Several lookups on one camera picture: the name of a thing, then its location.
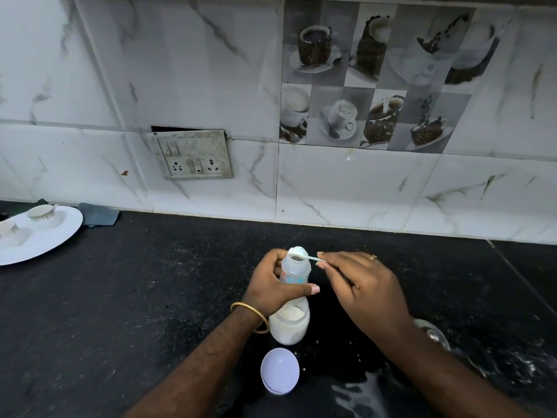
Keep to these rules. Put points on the gold bangle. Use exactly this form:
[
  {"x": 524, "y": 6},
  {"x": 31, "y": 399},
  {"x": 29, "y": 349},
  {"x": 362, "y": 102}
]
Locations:
[{"x": 256, "y": 315}]

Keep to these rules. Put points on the person's left forearm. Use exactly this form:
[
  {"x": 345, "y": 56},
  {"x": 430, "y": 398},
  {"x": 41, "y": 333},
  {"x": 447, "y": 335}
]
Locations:
[{"x": 204, "y": 365}]

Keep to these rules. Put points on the white plastic measuring scoop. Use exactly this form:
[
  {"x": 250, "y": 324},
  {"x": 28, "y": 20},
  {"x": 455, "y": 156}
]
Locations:
[{"x": 299, "y": 254}]

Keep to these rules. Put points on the person's right hand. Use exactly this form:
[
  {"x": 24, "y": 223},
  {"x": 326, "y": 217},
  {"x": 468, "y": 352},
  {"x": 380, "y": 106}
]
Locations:
[{"x": 370, "y": 295}]

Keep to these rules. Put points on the pale round bottle cap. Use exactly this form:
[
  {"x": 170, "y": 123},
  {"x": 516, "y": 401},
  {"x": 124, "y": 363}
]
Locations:
[{"x": 280, "y": 370}]

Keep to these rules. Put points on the person's left thumb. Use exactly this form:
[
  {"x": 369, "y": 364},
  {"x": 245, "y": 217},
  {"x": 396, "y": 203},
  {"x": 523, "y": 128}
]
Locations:
[{"x": 301, "y": 291}]

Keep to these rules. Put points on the person's left hand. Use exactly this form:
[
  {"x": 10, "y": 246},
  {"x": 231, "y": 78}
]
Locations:
[{"x": 265, "y": 291}]

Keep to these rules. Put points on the dark blue cloth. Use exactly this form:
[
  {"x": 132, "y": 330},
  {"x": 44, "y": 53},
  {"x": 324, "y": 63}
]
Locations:
[{"x": 99, "y": 215}]

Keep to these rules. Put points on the white round plate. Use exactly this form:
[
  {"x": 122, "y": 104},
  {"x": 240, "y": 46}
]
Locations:
[{"x": 43, "y": 239}]

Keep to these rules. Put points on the white patterned teacup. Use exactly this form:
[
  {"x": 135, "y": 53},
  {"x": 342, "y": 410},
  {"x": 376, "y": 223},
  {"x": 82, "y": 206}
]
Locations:
[{"x": 41, "y": 212}]

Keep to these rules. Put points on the grimy wall switch socket board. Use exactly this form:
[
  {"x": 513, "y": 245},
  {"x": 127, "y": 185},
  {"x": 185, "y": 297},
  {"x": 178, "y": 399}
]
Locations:
[{"x": 191, "y": 155}]

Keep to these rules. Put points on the person's right forearm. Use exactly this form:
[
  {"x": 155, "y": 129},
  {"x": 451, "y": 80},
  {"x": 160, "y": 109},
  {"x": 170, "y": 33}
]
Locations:
[{"x": 439, "y": 378}]

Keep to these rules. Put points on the clear baby feeding bottle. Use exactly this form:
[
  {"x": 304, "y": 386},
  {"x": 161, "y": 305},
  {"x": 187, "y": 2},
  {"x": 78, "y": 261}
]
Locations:
[{"x": 289, "y": 327}]

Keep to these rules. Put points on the person's right thumb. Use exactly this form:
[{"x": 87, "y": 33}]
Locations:
[{"x": 334, "y": 275}]

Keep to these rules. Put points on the coffee picture wall tile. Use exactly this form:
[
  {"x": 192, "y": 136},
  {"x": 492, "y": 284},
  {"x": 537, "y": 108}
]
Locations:
[{"x": 374, "y": 73}]

